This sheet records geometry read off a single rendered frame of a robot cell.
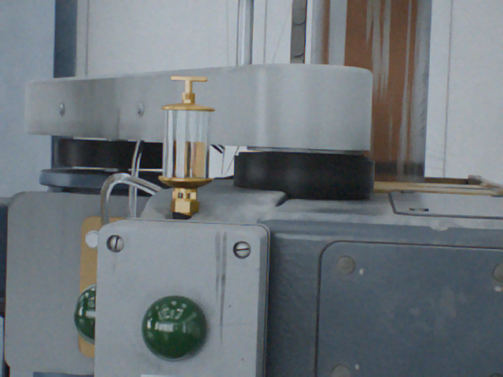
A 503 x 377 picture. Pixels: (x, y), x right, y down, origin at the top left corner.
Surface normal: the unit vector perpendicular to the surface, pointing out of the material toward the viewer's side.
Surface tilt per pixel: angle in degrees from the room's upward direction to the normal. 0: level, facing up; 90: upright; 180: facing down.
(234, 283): 90
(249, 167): 90
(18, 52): 90
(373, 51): 90
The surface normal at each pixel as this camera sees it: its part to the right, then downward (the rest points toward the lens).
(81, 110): -0.85, 0.00
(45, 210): -0.11, 0.05
